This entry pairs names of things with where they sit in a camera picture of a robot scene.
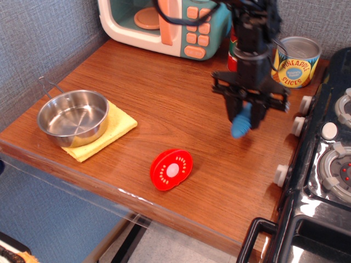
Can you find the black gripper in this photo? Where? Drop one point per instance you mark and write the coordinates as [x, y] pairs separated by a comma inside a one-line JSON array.
[[251, 83]]

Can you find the blue handled metal fork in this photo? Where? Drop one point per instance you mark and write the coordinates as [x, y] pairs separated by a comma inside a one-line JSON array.
[[241, 124]]

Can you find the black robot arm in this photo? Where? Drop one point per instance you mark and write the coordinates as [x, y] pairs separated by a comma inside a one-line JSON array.
[[256, 24]]

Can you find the tomato sauce can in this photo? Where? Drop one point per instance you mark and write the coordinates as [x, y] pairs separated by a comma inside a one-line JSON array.
[[232, 59]]

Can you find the pineapple slices can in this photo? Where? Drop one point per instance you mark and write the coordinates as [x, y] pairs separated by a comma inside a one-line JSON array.
[[295, 61]]

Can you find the red toy tomato half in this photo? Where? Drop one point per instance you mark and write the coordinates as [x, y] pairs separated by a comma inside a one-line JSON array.
[[170, 168]]

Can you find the yellow folded cloth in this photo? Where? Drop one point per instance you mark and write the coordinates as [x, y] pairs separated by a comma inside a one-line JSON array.
[[119, 124]]

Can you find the black toy stove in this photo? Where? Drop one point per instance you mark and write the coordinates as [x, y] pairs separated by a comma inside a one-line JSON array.
[[314, 209]]

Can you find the teal toy microwave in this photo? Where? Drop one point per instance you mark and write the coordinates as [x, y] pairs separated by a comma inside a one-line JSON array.
[[137, 23]]

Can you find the stainless steel pot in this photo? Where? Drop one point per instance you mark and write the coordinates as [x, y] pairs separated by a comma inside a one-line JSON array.
[[75, 118]]

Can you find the orange fuzzy object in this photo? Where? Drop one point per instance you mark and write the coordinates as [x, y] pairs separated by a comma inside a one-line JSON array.
[[28, 258]]

